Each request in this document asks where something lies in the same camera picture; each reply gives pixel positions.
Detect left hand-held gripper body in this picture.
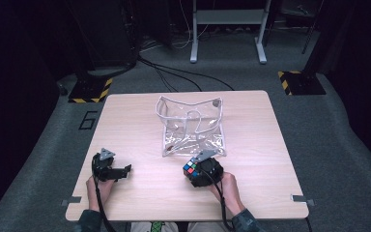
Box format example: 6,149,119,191
91,147,117,184

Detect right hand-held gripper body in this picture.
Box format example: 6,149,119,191
192,148,224,189

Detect multicoloured puzzle cube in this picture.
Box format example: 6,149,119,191
182,157,205,180

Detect clear plastic bag white trim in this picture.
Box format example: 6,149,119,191
155,95,227,159

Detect person's left hand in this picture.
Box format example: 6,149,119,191
85,175,117,213

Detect person's right hand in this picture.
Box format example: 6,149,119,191
210,171,246,218

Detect grey tape strip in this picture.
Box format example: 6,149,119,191
60,195,82,208
290,193,316,208

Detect black cabinet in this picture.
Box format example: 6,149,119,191
66,0,140,72

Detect thin black tripod leg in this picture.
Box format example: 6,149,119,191
301,0,325,55

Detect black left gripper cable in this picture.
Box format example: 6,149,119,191
91,154,117,232

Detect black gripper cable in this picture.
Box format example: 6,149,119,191
204,167,236,232
91,154,117,232

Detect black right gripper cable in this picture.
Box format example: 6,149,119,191
204,167,236,232

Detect black base plate yellow stripes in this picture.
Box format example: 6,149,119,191
68,76,114,104
277,70,328,97

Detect short black floor cable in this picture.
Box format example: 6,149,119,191
153,66,179,94

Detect long black floor cable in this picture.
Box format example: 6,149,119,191
137,56,236,92

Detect white floor cables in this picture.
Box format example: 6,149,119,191
139,0,211,52

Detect white metal desk frame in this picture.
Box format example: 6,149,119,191
189,0,273,65

